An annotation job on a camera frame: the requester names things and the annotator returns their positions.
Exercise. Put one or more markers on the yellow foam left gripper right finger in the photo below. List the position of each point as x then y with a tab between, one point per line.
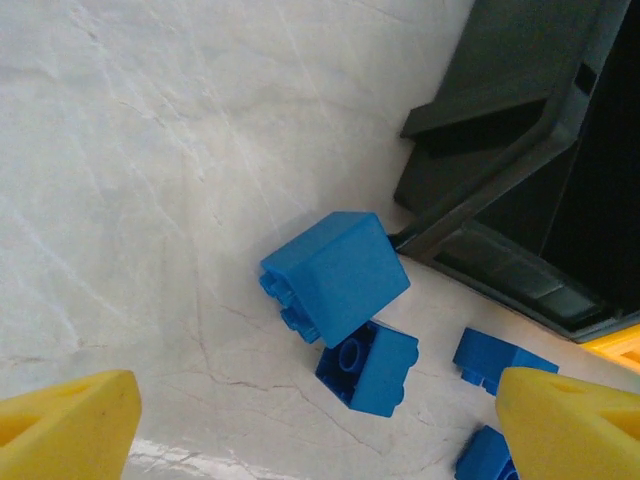
575	435

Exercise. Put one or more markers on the black plastic bin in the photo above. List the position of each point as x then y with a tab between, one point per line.
500	50

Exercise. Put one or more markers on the small blue lego brick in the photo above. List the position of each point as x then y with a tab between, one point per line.
485	457
485	352
380	380

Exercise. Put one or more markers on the yellow plastic bin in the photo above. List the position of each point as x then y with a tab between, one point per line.
625	347

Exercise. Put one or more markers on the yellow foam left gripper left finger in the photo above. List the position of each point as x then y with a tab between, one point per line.
65	430

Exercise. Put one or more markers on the large blue lego brick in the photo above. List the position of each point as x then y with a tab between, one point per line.
345	285

